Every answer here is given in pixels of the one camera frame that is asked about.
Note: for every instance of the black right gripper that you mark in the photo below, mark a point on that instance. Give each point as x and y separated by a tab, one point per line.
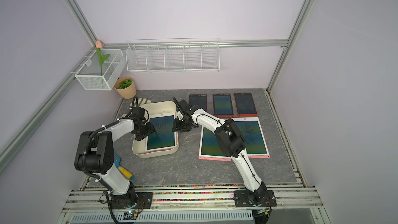
175	126

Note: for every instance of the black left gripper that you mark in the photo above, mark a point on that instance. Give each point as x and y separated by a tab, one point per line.
151	130

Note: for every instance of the cream plastic storage tray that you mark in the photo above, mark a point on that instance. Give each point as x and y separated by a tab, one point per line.
138	147

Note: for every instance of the pink writing tablet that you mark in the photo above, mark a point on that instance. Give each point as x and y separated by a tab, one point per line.
163	137
209	148

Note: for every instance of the black frame writing tablet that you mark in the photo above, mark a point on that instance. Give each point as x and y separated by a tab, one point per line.
199	100

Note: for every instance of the large red writing tablet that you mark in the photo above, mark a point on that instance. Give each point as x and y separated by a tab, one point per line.
223	105

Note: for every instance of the small red writing tablet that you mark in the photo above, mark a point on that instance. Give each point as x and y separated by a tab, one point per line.
245	105

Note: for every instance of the white writing tablet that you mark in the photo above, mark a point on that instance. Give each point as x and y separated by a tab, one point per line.
255	142

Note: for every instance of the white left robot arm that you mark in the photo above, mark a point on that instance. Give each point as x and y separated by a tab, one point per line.
95	157

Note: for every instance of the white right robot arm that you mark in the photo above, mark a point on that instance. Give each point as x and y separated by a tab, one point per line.
232	144

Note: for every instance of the beige work glove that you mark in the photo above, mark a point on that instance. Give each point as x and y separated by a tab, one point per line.
143	101

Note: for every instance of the potted green plant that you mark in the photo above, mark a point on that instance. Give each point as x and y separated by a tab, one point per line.
125	87

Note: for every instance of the artificial pink tulip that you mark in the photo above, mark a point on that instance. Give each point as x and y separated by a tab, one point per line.
101	58

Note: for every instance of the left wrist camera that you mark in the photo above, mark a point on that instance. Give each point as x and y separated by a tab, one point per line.
138	112

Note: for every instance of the yellow blue handled tool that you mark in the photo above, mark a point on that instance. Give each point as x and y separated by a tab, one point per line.
124	171

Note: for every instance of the white wire wall shelf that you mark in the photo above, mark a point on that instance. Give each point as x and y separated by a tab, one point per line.
173	55

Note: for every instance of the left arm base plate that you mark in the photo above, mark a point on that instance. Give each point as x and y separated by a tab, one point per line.
140	200

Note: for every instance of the white mesh wall box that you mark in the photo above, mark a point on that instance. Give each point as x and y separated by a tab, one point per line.
89	75

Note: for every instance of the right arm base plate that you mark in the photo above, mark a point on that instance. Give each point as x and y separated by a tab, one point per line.
243	198

